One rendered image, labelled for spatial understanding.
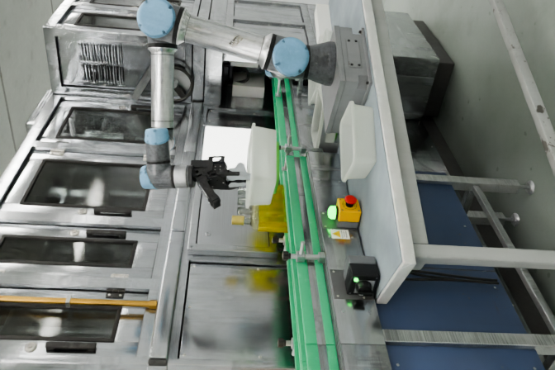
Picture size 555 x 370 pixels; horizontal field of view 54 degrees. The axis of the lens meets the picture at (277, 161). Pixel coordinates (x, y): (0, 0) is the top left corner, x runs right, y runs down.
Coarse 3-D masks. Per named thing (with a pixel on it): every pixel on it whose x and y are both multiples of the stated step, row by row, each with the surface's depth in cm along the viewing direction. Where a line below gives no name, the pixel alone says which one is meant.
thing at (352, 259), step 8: (352, 256) 157; (360, 256) 157; (368, 256) 157; (352, 264) 154; (360, 264) 154; (368, 264) 154; (376, 264) 155; (344, 272) 159; (352, 272) 151; (360, 272) 152; (368, 272) 152; (376, 272) 152; (344, 280) 159; (352, 280) 152; (360, 280) 152; (368, 280) 152; (376, 280) 152; (352, 288) 154
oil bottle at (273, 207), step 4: (272, 204) 205; (276, 204) 206; (280, 204) 206; (284, 204) 206; (252, 208) 203; (256, 208) 202; (260, 208) 203; (264, 208) 203; (268, 208) 203; (272, 208) 203; (276, 208) 204; (280, 208) 204; (284, 208) 204; (252, 212) 203; (284, 212) 203
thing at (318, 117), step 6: (318, 90) 222; (318, 96) 224; (318, 102) 226; (318, 108) 228; (318, 114) 229; (312, 120) 231; (318, 120) 231; (312, 126) 233; (318, 126) 232; (312, 132) 232; (318, 132) 215; (312, 138) 229; (318, 138) 217; (318, 144) 218
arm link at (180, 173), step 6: (174, 168) 172; (180, 168) 171; (186, 168) 171; (174, 174) 171; (180, 174) 171; (186, 174) 171; (174, 180) 171; (180, 180) 171; (186, 180) 171; (180, 186) 172; (186, 186) 172
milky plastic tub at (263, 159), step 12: (252, 132) 163; (264, 132) 164; (252, 144) 160; (264, 144) 162; (276, 144) 163; (252, 156) 157; (264, 156) 159; (276, 156) 161; (252, 168) 155; (264, 168) 157; (276, 168) 158; (252, 180) 154; (264, 180) 155; (276, 180) 160; (252, 192) 159; (264, 192) 160; (252, 204) 165; (264, 204) 166
